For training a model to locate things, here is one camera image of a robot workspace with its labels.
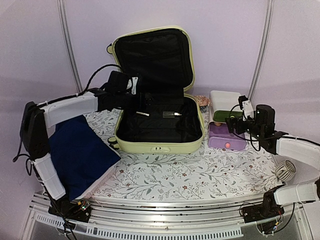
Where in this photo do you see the purple drawer with pink knob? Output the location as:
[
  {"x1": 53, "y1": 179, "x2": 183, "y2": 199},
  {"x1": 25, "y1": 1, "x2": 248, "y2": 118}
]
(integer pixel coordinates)
[{"x1": 208, "y1": 122, "x2": 247, "y2": 151}]

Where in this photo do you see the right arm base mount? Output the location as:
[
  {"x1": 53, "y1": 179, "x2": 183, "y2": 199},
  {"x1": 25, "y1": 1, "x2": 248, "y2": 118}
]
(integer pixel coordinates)
[{"x1": 239, "y1": 187, "x2": 285, "y2": 235}]

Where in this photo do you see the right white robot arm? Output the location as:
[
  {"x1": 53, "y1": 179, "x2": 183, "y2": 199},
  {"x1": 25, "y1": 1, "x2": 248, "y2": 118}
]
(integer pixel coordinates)
[{"x1": 225, "y1": 101, "x2": 320, "y2": 218}]

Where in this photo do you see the frosted glass spray bottle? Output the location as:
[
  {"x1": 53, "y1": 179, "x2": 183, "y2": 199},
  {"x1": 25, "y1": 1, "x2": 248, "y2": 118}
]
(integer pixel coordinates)
[{"x1": 162, "y1": 111, "x2": 182, "y2": 118}]

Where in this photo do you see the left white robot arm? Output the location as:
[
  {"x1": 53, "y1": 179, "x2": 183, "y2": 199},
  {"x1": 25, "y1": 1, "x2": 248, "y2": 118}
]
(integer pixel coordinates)
[{"x1": 13, "y1": 71, "x2": 143, "y2": 217}]

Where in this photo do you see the left metal corner post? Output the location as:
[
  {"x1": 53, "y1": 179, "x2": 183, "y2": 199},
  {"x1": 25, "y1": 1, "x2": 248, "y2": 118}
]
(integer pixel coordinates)
[{"x1": 56, "y1": 0, "x2": 83, "y2": 93}]

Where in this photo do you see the white plastic mesh basket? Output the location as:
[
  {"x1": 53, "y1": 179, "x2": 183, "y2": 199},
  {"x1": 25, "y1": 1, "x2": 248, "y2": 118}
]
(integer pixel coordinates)
[{"x1": 80, "y1": 164, "x2": 116, "y2": 199}]

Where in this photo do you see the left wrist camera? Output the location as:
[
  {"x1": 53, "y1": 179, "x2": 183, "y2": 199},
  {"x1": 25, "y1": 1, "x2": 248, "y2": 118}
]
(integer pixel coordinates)
[{"x1": 126, "y1": 76, "x2": 139, "y2": 95}]

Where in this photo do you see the light green hard-shell suitcase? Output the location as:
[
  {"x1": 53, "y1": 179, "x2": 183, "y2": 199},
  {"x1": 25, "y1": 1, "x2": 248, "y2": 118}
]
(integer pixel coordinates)
[{"x1": 106, "y1": 25, "x2": 205, "y2": 154}]

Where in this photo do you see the dark blue garment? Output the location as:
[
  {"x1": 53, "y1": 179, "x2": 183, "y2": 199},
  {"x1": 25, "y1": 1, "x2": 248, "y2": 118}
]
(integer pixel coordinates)
[{"x1": 49, "y1": 115, "x2": 121, "y2": 201}]

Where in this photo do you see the green drawer with knob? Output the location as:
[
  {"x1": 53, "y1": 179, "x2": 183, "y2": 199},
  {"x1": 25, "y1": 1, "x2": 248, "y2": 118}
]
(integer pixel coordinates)
[{"x1": 212, "y1": 110, "x2": 242, "y2": 123}]

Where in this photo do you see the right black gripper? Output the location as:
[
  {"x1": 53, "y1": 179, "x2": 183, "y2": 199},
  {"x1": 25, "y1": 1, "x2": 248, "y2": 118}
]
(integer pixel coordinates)
[{"x1": 226, "y1": 115, "x2": 264, "y2": 141}]

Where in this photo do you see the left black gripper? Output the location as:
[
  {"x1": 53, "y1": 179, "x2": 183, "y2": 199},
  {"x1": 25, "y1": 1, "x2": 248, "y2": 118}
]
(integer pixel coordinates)
[{"x1": 115, "y1": 91, "x2": 156, "y2": 110}]

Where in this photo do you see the metal corner post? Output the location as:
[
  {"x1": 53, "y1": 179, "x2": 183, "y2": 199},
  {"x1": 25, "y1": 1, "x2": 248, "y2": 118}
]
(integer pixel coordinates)
[
  {"x1": 248, "y1": 0, "x2": 275, "y2": 100},
  {"x1": 56, "y1": 0, "x2": 83, "y2": 93}
]

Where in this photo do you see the right metal corner post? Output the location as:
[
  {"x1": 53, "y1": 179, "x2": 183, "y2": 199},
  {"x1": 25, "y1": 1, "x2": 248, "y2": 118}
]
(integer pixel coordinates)
[{"x1": 248, "y1": 0, "x2": 275, "y2": 100}]

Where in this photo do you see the floral patterned tablecloth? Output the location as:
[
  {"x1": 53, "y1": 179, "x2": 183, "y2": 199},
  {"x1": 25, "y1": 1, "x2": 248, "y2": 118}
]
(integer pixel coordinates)
[{"x1": 83, "y1": 109, "x2": 281, "y2": 201}]

